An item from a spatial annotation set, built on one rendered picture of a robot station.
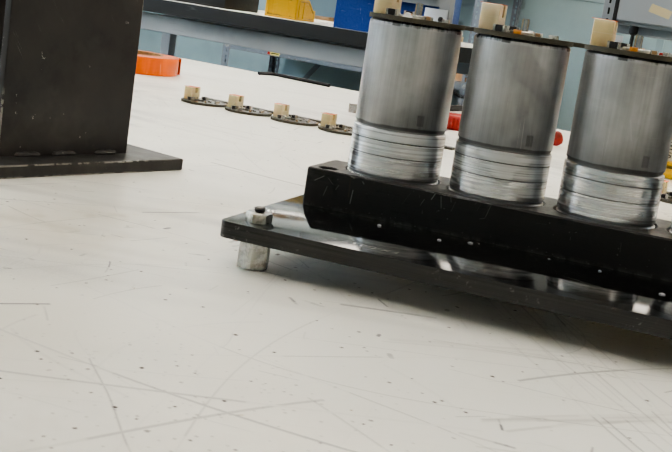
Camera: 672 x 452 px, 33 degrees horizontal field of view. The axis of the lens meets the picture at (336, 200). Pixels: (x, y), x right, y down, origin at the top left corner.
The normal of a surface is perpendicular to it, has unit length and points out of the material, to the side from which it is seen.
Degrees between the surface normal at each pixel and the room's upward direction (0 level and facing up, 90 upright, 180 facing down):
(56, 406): 0
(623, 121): 90
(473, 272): 0
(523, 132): 90
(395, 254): 0
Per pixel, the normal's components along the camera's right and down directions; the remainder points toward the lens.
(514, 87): -0.13, 0.15
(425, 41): 0.13, 0.19
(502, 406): 0.14, -0.98
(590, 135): -0.73, 0.01
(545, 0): -0.48, 0.08
